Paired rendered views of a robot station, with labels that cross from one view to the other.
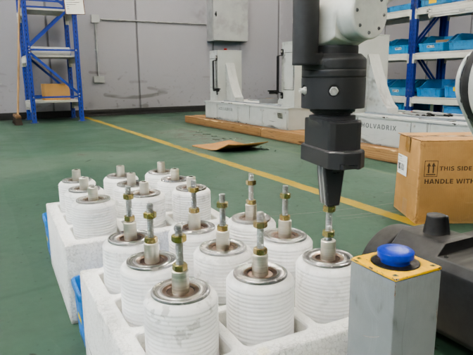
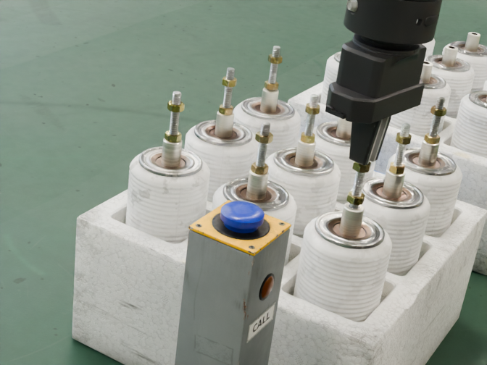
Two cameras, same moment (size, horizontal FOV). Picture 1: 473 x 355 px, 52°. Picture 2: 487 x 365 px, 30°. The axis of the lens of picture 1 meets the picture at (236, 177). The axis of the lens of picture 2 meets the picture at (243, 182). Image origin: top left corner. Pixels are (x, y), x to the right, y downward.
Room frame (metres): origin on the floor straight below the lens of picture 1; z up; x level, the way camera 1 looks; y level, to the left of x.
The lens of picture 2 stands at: (0.09, -0.77, 0.72)
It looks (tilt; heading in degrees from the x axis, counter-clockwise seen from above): 26 degrees down; 55
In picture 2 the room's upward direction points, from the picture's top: 8 degrees clockwise
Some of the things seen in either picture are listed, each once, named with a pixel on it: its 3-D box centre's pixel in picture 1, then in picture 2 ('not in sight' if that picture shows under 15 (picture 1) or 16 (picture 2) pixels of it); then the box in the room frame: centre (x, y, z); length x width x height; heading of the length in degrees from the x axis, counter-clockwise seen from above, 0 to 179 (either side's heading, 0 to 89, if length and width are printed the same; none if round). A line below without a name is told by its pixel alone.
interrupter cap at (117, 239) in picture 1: (130, 238); (267, 108); (0.78, 0.18, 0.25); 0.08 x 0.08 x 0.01
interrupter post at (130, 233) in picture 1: (130, 230); (269, 101); (0.78, 0.18, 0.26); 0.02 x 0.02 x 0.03
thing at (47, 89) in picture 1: (55, 91); not in sight; (6.17, 2.28, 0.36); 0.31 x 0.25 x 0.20; 119
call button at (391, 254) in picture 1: (395, 257); (241, 219); (0.51, -0.18, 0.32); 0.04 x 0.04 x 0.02
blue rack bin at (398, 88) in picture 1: (408, 87); not in sight; (6.54, -2.32, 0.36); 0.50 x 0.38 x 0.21; 119
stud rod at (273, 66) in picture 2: (129, 208); (273, 73); (0.78, 0.18, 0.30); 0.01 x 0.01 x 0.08
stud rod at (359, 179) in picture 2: (329, 221); (358, 182); (0.68, -0.14, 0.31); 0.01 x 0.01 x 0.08
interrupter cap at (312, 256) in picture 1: (327, 258); (349, 230); (0.68, -0.14, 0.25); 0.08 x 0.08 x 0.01
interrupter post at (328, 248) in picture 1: (328, 250); (351, 219); (0.68, -0.14, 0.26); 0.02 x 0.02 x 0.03
